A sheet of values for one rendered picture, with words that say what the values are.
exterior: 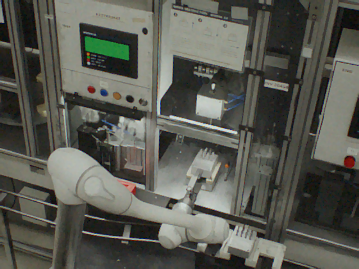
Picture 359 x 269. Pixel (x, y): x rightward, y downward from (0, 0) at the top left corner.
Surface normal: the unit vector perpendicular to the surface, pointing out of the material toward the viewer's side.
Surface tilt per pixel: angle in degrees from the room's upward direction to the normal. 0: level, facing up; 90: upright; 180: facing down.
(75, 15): 90
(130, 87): 90
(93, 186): 40
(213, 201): 0
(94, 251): 0
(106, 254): 0
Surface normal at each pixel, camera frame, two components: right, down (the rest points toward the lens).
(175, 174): 0.04, -0.79
